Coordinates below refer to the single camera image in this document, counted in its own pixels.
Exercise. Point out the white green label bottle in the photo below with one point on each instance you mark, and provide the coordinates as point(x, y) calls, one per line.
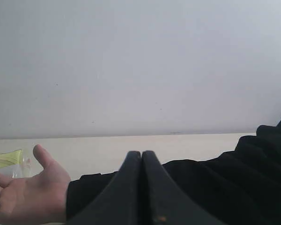
point(23, 170)

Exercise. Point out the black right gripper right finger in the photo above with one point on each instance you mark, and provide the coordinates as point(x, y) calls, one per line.
point(169, 205)

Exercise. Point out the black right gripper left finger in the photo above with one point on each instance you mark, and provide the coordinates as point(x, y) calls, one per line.
point(106, 199)

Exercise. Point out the person's open bare hand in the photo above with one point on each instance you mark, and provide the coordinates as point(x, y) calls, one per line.
point(37, 200)

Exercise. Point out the black sleeved forearm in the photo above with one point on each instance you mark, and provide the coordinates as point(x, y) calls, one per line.
point(240, 187)

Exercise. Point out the yellow bottle red cap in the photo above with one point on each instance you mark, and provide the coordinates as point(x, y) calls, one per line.
point(11, 158)

